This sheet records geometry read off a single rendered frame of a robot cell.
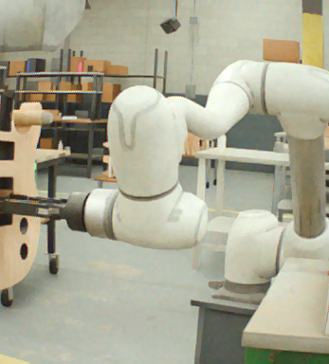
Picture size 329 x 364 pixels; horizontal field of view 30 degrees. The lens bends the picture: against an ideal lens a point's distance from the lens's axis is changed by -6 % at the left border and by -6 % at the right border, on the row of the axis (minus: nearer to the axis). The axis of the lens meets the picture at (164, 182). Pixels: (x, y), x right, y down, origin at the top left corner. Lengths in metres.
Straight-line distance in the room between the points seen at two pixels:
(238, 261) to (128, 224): 0.90
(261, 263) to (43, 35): 1.06
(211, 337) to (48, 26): 1.17
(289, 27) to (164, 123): 11.41
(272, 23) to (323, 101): 10.97
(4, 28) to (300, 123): 0.74
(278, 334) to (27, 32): 0.72
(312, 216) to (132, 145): 0.87
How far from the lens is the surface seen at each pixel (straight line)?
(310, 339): 1.05
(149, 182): 1.04
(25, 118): 1.37
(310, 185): 1.69
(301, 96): 1.49
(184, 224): 1.08
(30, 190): 1.39
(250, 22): 12.51
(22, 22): 1.22
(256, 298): 1.97
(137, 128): 0.99
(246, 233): 1.93
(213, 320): 1.98
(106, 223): 1.13
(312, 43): 8.12
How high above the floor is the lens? 1.30
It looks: 7 degrees down
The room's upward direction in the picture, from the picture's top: 3 degrees clockwise
